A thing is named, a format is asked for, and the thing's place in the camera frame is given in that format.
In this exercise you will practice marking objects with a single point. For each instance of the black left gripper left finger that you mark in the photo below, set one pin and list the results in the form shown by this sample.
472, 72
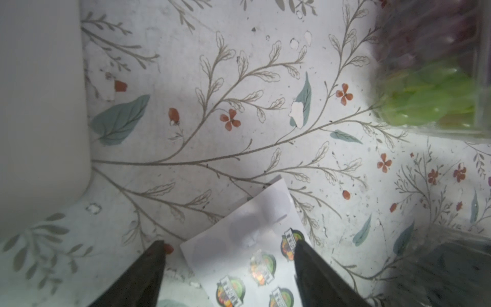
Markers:
140, 284

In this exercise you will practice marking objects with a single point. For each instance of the white wooden tissue box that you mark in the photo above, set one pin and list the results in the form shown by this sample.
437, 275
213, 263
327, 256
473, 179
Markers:
45, 148

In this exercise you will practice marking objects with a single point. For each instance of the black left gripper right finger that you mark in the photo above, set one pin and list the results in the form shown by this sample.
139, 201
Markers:
319, 285

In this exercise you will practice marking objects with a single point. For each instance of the sticker label sheet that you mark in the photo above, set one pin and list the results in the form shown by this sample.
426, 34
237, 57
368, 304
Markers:
247, 258

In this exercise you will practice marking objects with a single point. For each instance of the clear box purple grapes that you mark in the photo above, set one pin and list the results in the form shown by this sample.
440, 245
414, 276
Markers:
434, 67

